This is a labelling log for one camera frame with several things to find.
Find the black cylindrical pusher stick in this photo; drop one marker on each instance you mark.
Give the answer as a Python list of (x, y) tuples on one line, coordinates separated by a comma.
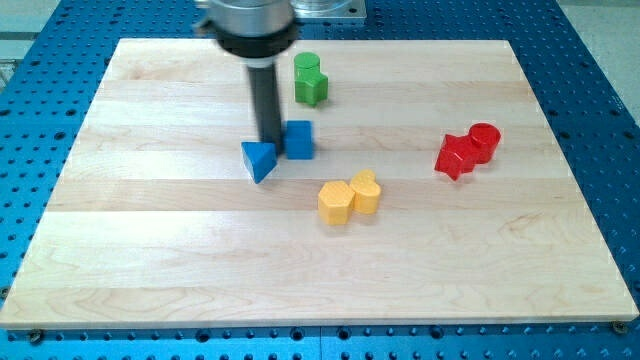
[(266, 103)]

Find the blue triangle block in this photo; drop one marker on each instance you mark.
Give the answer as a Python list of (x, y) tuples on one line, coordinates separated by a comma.
[(260, 158)]

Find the green cylinder block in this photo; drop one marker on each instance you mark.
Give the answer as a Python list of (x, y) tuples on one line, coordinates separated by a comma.
[(306, 64)]

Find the green star block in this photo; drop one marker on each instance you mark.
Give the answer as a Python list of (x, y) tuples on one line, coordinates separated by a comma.
[(311, 87)]

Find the blue cube block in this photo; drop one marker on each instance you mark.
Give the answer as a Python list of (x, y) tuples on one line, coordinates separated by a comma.
[(298, 140)]

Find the yellow hexagon block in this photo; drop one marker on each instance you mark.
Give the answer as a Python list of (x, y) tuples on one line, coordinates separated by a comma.
[(335, 202)]

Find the yellow heart block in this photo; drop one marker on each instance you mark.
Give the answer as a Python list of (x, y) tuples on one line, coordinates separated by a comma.
[(367, 192)]

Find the light wooden board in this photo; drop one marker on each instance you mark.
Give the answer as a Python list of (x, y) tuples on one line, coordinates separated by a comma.
[(155, 222)]

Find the red star block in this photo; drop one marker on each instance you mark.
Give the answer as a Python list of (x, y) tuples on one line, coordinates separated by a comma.
[(457, 155)]

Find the red cylinder block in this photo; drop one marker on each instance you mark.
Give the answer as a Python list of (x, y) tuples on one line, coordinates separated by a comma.
[(485, 138)]

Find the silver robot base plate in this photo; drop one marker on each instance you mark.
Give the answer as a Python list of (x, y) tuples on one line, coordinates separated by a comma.
[(330, 9)]

